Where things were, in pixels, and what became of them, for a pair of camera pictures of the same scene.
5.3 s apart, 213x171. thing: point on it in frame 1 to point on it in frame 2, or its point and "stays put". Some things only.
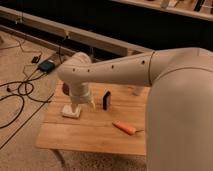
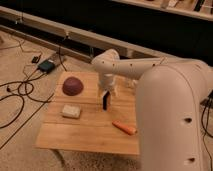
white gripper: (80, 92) to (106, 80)
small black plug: (36, 59) stays put
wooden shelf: (196, 8) stays put
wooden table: (114, 122) stays put
